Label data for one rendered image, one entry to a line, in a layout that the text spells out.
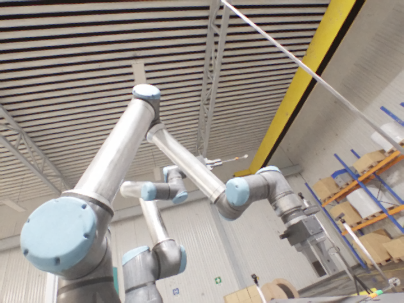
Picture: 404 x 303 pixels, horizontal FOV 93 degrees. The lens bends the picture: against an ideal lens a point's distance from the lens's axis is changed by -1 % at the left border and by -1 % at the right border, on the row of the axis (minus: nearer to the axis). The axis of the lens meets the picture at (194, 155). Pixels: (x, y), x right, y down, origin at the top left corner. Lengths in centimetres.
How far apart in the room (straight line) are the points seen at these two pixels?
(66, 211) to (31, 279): 1230
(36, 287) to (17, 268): 146
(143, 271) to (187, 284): 974
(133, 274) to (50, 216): 66
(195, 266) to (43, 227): 1048
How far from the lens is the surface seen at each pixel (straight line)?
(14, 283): 1319
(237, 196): 66
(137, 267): 112
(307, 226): 68
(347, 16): 763
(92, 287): 68
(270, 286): 746
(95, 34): 769
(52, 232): 54
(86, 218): 52
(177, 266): 121
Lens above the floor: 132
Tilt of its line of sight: 34 degrees up
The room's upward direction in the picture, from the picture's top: 21 degrees counter-clockwise
